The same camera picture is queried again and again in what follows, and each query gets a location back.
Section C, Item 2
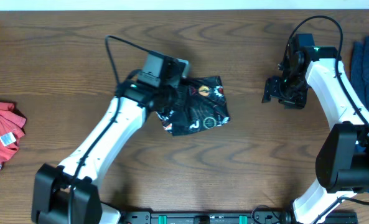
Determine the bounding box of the black patterned shirt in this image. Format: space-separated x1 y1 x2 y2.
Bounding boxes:
156 76 230 136

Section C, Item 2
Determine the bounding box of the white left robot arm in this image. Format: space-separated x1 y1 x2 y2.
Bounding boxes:
31 51 190 223

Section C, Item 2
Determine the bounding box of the red crumpled shirt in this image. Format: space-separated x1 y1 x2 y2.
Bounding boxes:
0 102 26 171

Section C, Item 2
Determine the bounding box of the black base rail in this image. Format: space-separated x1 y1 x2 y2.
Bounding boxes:
118 210 359 224

